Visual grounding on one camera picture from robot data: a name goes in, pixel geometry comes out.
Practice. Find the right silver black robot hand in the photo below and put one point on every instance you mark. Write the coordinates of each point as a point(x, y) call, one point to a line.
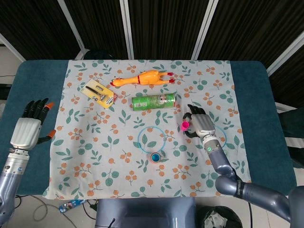
point(203, 124)

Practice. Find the white partition frame post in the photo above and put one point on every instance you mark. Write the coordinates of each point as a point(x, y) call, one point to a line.
point(205, 23)
point(285, 55)
point(127, 23)
point(12, 46)
point(71, 23)

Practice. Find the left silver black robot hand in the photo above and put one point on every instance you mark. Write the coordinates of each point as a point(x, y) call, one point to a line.
point(26, 133)

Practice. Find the teal table cover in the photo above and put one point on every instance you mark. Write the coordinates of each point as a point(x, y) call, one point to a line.
point(35, 78)

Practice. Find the grey-blue robot torso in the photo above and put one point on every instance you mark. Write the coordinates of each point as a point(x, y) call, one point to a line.
point(145, 211)

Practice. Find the light blue plastic cup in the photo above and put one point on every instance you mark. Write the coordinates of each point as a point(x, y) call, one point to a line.
point(156, 157)

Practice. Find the pink plastic cup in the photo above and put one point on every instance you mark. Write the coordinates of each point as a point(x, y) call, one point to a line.
point(185, 126)

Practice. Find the white floral tablecloth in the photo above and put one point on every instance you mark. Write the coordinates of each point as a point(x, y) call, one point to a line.
point(95, 147)

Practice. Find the black trash bin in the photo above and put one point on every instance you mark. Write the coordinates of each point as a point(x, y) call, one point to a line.
point(221, 217)

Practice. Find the green chip can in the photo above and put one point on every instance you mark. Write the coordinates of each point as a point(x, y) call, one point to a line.
point(152, 102)

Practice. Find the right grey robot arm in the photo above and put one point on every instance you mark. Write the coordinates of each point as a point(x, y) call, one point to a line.
point(237, 187)

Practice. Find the black chair backrest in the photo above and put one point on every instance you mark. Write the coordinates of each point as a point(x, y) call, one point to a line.
point(98, 54)

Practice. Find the blue snack packet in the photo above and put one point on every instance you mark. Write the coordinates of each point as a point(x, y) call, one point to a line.
point(71, 205)

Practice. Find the yellow rubber chicken toy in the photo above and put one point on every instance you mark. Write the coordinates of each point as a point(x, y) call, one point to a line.
point(147, 78)

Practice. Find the yellow razor blister pack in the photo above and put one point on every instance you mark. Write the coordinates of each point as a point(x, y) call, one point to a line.
point(97, 92)

